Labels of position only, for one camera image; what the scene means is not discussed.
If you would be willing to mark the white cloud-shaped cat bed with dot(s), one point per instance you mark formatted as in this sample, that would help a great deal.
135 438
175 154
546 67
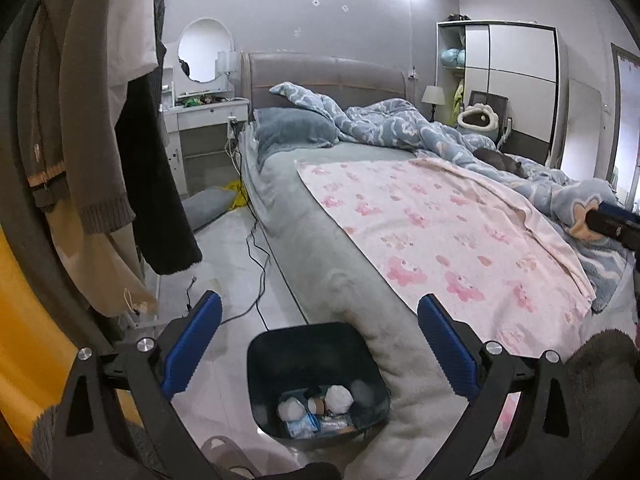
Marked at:
479 107

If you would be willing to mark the clear bubble wrap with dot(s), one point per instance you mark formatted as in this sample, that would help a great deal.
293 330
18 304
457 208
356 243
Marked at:
336 424

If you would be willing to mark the blue plush toy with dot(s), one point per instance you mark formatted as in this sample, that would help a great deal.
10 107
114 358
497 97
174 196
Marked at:
454 56

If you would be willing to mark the white hanging shirt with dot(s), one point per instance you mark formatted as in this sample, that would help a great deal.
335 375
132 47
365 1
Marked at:
130 20

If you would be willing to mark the dark cat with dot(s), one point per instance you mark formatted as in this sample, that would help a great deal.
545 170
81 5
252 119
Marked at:
500 160

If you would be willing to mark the dark blue waste bin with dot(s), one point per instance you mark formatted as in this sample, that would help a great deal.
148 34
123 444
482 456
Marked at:
310 355

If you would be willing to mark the grey fuzzy clothing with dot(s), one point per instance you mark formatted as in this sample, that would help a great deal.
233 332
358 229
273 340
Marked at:
605 395
50 440

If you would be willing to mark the white door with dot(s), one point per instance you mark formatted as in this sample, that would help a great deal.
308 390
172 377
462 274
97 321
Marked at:
580 125

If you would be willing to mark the yellow cloth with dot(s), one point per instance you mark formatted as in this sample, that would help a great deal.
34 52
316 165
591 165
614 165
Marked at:
30 335

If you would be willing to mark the pink printed blanket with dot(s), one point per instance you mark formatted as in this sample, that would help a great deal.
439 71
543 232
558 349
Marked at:
425 220

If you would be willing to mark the large white paper ball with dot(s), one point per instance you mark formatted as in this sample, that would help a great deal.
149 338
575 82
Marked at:
339 398

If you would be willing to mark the brown knit jacket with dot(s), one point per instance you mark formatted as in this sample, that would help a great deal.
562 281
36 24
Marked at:
65 110

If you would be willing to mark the grey door frame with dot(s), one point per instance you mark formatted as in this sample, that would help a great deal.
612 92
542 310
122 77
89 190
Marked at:
614 110

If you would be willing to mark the brown cardboard tape roll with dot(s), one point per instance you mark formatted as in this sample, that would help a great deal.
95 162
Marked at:
316 405

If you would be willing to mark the grey floor cushion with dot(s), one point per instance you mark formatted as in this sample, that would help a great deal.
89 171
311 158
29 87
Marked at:
210 207

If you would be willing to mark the black hanging garment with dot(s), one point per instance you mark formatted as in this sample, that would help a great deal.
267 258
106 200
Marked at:
160 200

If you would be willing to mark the oval vanity mirror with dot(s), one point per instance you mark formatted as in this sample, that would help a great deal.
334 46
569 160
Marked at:
202 45

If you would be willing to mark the yellow-green plush toy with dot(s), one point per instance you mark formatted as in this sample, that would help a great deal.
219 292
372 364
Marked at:
458 97

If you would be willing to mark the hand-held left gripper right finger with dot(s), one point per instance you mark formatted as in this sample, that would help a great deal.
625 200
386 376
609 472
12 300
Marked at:
447 350

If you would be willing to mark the white vanity desk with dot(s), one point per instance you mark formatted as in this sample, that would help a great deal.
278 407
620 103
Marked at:
200 120

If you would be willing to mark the blue patterned duvet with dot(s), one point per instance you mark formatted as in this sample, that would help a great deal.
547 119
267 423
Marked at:
390 120

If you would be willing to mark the white wardrobe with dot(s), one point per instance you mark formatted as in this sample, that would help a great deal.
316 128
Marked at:
520 55

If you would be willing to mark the grey upholstered headboard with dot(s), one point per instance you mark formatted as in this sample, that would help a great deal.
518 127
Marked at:
325 72

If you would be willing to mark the blue tissue packet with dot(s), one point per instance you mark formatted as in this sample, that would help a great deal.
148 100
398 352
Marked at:
301 428

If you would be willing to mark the black chair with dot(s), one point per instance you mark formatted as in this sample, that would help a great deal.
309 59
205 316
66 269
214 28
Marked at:
495 100

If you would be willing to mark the beige hanging coat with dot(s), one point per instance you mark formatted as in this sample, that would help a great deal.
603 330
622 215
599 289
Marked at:
110 270

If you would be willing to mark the bedside lamp with shade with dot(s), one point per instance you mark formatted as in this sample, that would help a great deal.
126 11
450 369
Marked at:
433 94

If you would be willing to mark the grey slipper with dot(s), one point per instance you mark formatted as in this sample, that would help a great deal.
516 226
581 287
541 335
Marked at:
225 460

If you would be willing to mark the yellow-green floor cloth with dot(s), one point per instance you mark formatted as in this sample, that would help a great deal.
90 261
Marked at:
236 195

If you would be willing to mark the dark grey knit sweater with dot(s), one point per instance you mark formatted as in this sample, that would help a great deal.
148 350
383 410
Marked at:
160 30

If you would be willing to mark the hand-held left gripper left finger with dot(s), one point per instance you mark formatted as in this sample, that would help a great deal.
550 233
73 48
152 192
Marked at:
192 345

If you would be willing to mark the grey-blue pillow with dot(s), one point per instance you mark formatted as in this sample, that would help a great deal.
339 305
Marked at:
290 127

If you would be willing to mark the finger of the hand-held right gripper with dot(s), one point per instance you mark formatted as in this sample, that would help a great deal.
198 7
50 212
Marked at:
610 225

